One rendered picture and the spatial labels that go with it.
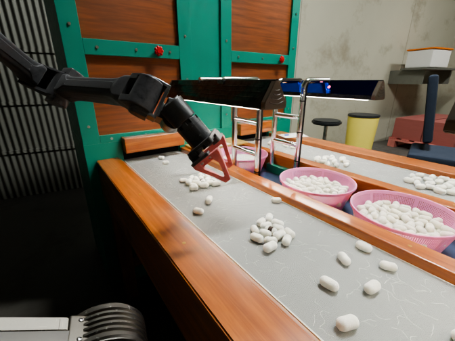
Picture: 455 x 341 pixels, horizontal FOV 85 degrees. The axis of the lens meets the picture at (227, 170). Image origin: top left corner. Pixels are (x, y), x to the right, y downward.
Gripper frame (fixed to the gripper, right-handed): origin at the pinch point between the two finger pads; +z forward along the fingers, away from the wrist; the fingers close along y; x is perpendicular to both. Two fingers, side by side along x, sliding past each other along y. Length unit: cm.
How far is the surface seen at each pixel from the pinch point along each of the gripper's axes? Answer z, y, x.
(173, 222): 2.4, 0.0, -20.0
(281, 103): -2.9, -12.1, 19.2
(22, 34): -167, -175, -111
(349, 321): 24.8, 25.2, 6.3
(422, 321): 34.5, 22.7, 15.0
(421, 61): 140, -395, 246
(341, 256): 27.9, 9.2, 9.6
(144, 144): -21, -58, -40
